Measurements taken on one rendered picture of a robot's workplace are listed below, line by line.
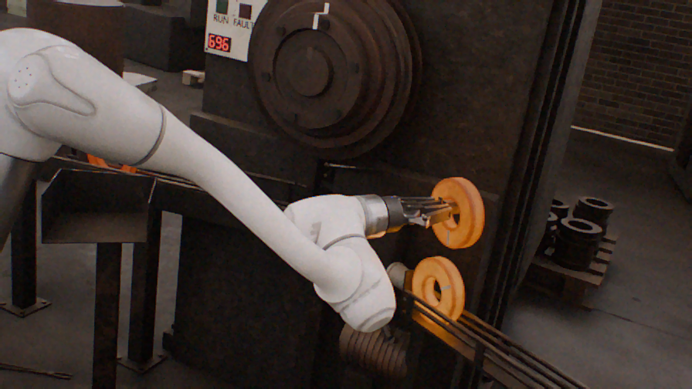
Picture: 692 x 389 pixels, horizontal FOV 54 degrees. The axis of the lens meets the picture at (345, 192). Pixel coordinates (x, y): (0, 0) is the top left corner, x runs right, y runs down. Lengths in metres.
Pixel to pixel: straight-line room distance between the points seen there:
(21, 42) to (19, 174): 0.19
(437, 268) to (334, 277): 0.45
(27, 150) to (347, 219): 0.56
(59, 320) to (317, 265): 1.69
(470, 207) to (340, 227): 0.32
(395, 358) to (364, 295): 0.53
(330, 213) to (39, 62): 0.60
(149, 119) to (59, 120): 0.12
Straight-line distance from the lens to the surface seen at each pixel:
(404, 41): 1.65
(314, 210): 1.27
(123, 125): 0.92
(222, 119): 2.09
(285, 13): 1.75
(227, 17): 2.05
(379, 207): 1.34
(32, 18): 4.56
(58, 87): 0.90
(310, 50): 1.65
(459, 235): 1.48
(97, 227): 1.97
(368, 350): 1.72
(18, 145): 1.05
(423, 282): 1.59
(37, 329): 2.65
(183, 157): 1.01
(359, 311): 1.18
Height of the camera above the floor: 1.40
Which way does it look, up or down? 19 degrees down
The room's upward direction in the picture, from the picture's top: 9 degrees clockwise
